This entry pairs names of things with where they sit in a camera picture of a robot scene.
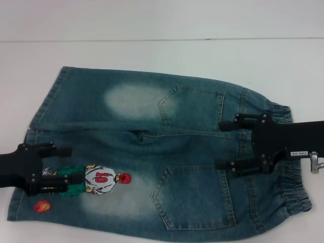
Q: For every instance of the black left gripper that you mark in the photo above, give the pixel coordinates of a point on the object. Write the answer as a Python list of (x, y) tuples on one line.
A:
[(20, 167)]

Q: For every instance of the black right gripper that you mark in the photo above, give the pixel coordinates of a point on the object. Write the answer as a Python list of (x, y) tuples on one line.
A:
[(291, 136)]

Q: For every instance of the blue denim shorts with print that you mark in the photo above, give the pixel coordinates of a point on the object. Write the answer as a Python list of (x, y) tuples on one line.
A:
[(192, 141)]

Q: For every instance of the silver metal plug connector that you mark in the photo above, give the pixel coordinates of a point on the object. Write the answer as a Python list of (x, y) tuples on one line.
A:
[(314, 162)]

